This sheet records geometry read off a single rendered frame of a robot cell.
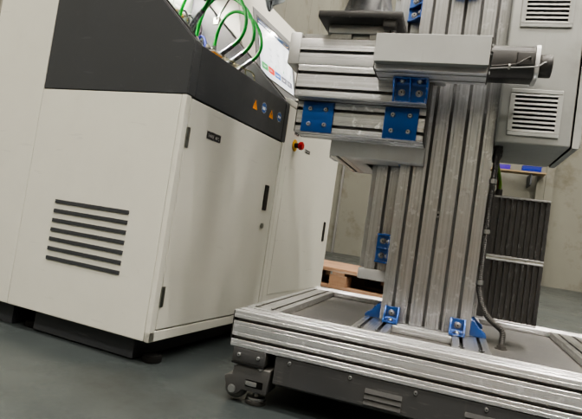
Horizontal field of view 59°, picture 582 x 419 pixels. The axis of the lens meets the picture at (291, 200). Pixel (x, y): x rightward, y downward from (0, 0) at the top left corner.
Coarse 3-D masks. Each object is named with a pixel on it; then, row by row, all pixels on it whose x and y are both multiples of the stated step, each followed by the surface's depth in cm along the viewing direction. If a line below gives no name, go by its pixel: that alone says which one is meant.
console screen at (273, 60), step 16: (256, 16) 244; (256, 32) 242; (272, 32) 260; (256, 48) 240; (272, 48) 257; (288, 48) 279; (272, 64) 255; (272, 80) 252; (288, 80) 273; (288, 96) 270
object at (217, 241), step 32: (192, 128) 154; (224, 128) 170; (192, 160) 156; (224, 160) 172; (256, 160) 193; (192, 192) 158; (224, 192) 175; (256, 192) 196; (192, 224) 160; (224, 224) 177; (256, 224) 199; (192, 256) 162; (224, 256) 180; (256, 256) 202; (192, 288) 164; (224, 288) 182; (256, 288) 205; (160, 320) 150; (192, 320) 166
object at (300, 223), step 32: (224, 0) 232; (256, 0) 248; (288, 32) 283; (288, 128) 215; (288, 160) 219; (320, 160) 253; (288, 192) 222; (320, 192) 258; (288, 224) 226; (320, 224) 263; (288, 256) 231; (320, 256) 269; (288, 288) 235
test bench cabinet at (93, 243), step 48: (48, 96) 171; (96, 96) 163; (144, 96) 156; (48, 144) 169; (96, 144) 161; (144, 144) 154; (48, 192) 167; (96, 192) 159; (144, 192) 152; (48, 240) 165; (96, 240) 157; (144, 240) 150; (48, 288) 163; (96, 288) 155; (144, 288) 149; (96, 336) 157; (144, 336) 147; (192, 336) 180
